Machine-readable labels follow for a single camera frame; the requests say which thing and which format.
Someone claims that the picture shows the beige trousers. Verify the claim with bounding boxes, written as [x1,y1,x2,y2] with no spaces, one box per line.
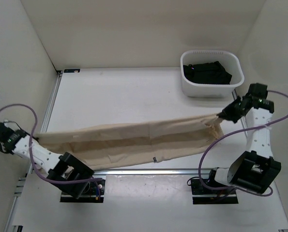
[36,114,223,170]

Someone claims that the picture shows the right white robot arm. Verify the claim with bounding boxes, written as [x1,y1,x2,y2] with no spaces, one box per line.
[206,83,281,194]

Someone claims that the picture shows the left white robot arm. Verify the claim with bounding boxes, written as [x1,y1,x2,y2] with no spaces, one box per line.
[0,123,94,199]

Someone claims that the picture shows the white plastic basket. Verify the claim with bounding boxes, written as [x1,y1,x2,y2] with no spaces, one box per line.
[180,49,244,98]

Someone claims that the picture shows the black folded garment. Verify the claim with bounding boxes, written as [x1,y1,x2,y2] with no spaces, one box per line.
[183,61,232,85]

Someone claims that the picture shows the blue corner label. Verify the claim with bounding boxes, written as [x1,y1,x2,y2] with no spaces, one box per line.
[63,69,80,73]

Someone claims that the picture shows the aluminium left side rail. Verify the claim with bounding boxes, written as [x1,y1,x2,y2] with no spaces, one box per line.
[25,70,63,174]

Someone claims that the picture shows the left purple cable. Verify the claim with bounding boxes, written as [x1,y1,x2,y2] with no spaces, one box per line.
[0,103,103,184]

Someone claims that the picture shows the purple cable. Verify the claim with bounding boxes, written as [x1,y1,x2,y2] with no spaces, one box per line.
[198,90,288,196]
[0,103,103,184]

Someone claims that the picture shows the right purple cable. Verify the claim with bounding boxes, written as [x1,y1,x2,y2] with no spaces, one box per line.
[198,90,288,196]

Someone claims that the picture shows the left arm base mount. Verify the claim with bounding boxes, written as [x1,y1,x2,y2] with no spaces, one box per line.
[60,176,106,203]

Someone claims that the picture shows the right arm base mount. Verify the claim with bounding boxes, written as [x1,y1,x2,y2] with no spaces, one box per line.
[187,177,239,205]

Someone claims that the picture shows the aluminium front rail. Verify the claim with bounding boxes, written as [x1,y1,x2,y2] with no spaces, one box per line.
[94,168,198,176]

